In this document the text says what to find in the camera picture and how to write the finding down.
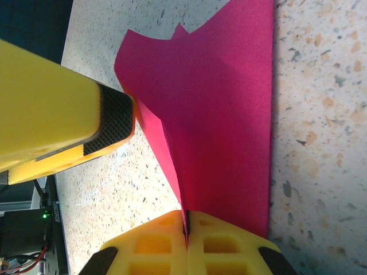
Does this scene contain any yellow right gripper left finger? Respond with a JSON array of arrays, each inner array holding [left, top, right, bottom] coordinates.
[[99, 210, 189, 275]]

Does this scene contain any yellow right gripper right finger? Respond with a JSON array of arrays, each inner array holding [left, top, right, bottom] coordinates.
[[188, 210, 280, 275]]

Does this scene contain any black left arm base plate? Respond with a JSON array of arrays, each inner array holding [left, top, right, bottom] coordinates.
[[42, 175, 71, 275]]

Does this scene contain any pink paper sheet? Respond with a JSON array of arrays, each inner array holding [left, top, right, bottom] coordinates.
[[114, 0, 276, 249]]

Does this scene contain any red wire at left base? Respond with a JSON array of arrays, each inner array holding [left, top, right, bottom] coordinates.
[[0, 245, 50, 272]]

